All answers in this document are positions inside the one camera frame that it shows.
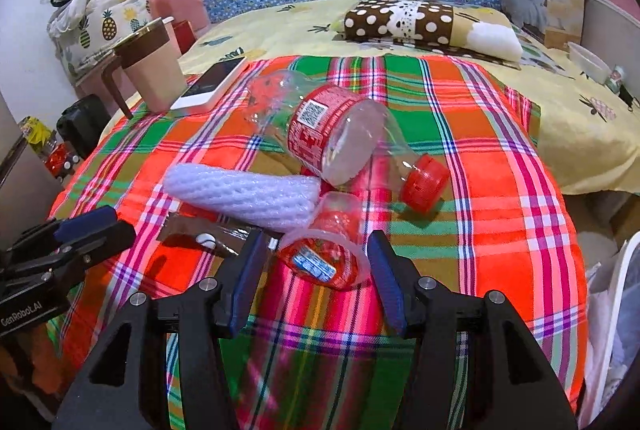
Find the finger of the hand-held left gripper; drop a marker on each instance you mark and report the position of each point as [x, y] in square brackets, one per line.
[85, 220]
[102, 240]

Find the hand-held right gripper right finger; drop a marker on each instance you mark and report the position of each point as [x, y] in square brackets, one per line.
[387, 280]

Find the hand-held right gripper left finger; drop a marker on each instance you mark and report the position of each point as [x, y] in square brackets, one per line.
[245, 275]

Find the red jelly cup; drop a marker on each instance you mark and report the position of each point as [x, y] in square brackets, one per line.
[320, 255]

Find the white trash bin with bag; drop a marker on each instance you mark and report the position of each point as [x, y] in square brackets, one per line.
[617, 300]

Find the red toy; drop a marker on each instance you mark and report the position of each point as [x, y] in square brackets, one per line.
[60, 159]

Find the grey cabinet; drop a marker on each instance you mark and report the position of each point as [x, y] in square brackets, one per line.
[25, 190]

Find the brown snack wrapper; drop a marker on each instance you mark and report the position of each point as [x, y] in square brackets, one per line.
[192, 230]

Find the white foam fruit net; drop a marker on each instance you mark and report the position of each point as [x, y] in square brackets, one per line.
[235, 192]

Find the black bag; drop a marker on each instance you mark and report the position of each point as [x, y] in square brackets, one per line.
[82, 125]

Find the yellow item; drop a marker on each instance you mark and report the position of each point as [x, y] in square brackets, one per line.
[35, 130]

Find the clear bottle with red cap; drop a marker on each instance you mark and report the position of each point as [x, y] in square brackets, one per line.
[425, 182]

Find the colourful plaid blanket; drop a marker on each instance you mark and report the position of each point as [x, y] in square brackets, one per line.
[475, 220]

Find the clear bottle with red label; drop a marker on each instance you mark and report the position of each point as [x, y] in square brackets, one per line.
[320, 120]

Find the white smartphone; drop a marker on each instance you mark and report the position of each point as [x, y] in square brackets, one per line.
[210, 85]

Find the pineapple print bedding bundle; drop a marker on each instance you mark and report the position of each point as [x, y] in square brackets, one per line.
[105, 25]

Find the dark red box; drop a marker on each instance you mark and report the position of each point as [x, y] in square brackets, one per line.
[185, 38]

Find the yellow pineapple bed sheet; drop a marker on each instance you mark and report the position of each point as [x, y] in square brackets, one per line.
[575, 145]

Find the brown polka dot pillow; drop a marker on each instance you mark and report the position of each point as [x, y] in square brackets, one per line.
[380, 23]

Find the clear plastic container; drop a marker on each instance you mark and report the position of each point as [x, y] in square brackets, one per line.
[590, 60]

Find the small black item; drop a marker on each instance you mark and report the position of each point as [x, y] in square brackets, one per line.
[629, 98]

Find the small glass jar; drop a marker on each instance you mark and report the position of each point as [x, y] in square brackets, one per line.
[616, 78]

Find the white bed board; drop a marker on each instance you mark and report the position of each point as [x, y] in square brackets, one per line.
[607, 30]

